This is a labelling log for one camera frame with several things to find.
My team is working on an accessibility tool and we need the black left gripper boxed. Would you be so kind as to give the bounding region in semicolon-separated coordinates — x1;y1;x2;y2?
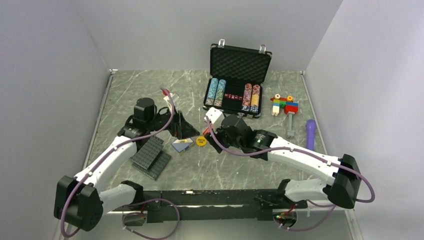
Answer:
147;105;200;140

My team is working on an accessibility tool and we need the purple toy microphone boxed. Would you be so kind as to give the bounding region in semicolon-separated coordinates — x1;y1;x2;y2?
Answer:
305;119;318;151

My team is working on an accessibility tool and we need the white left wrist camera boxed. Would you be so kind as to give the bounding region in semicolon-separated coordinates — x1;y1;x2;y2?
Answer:
163;92;180;109

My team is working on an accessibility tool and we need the blue and grey chip stack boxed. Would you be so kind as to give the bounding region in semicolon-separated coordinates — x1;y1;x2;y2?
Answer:
205;78;219;105

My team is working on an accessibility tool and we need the lower dark grey baseplate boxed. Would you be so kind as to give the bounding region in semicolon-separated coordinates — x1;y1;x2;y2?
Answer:
131;151;172;180

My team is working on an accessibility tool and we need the black poker chip case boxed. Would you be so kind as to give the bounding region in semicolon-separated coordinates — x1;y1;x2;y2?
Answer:
202;39;273;119

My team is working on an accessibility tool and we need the colourful toy brick figure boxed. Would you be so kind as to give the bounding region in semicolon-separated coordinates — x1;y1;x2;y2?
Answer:
270;93;299;138

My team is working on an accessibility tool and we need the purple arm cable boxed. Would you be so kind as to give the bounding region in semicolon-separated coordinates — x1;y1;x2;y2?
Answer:
59;87;181;240
203;115;376;232

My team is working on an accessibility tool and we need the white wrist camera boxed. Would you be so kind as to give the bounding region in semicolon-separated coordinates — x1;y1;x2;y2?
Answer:
204;107;225;128
163;92;180;109

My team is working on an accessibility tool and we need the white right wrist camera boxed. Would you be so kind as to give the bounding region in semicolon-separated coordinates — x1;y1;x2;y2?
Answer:
204;107;225;128

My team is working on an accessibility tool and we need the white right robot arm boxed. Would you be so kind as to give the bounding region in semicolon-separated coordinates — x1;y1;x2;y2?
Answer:
204;111;362;209

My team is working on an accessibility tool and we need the yellow big blind button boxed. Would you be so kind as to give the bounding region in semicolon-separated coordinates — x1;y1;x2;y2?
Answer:
195;136;208;147

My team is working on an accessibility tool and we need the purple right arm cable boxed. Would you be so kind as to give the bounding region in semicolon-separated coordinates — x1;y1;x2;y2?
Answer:
203;115;376;232

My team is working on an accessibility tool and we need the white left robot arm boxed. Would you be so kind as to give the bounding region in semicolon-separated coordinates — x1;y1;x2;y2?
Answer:
53;93;200;237

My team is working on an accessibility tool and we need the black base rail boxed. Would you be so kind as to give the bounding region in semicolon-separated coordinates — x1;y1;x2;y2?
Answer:
61;188;354;223

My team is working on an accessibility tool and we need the green and grey chip stack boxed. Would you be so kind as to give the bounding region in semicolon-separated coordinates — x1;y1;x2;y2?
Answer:
213;79;227;107

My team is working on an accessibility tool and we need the large dark grey baseplate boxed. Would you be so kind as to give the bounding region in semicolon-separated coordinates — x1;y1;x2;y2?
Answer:
130;136;164;170

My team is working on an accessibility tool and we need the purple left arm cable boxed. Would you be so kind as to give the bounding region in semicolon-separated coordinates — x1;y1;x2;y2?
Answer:
59;87;181;240

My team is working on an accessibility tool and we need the purple red blue chip stack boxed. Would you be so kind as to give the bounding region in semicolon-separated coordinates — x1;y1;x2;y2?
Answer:
241;83;253;112

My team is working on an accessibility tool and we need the yellow and blue chip stack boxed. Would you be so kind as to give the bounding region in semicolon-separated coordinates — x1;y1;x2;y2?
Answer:
250;84;261;114

